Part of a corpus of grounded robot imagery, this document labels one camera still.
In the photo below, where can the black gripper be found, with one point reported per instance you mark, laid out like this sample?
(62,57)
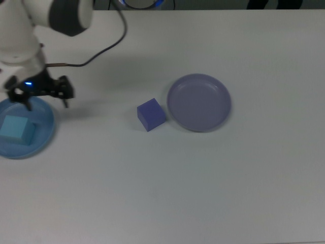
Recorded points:
(40,85)

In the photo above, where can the light blue foam cube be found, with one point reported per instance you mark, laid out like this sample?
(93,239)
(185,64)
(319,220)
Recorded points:
(14,127)

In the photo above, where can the purple foam cube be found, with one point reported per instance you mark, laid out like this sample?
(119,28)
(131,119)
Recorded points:
(151,114)

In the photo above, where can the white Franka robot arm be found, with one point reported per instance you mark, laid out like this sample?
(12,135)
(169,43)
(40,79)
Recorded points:
(17,35)

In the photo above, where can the blue plastic plate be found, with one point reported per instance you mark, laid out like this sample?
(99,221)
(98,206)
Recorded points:
(43,127)

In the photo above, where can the purple plastic plate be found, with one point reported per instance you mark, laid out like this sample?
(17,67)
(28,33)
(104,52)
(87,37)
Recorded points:
(199,103)

